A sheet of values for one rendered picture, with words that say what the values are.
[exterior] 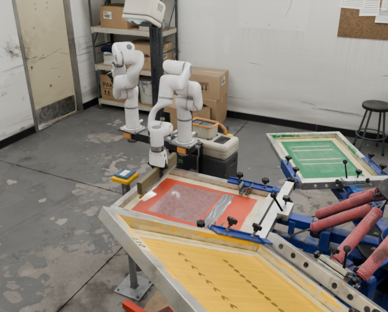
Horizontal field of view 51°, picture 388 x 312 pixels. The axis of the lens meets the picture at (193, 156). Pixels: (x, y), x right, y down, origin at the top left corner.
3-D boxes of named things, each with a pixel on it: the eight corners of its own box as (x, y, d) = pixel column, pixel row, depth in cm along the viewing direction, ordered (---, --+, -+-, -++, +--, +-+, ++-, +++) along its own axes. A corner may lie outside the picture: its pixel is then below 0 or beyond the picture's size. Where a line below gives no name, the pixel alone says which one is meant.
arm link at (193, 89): (168, 51, 241) (198, 53, 235) (177, 102, 267) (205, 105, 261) (158, 64, 232) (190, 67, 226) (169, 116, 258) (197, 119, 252)
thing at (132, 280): (113, 291, 303) (100, 178, 262) (130, 273, 321) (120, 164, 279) (138, 301, 295) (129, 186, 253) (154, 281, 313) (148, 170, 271)
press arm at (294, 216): (276, 223, 212) (277, 215, 210) (279, 217, 217) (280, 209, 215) (310, 231, 205) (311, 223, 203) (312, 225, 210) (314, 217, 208)
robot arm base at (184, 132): (184, 134, 280) (184, 112, 273) (200, 138, 274) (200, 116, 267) (171, 142, 268) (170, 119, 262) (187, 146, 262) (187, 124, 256)
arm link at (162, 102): (175, 98, 233) (171, 135, 236) (155, 96, 237) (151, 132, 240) (169, 98, 225) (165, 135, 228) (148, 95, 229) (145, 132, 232)
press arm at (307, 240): (165, 213, 243) (164, 204, 241) (170, 208, 248) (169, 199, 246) (393, 277, 195) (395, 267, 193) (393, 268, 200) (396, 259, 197)
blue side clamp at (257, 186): (226, 189, 252) (226, 179, 249) (229, 186, 256) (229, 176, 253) (274, 201, 240) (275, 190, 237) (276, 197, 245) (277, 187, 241)
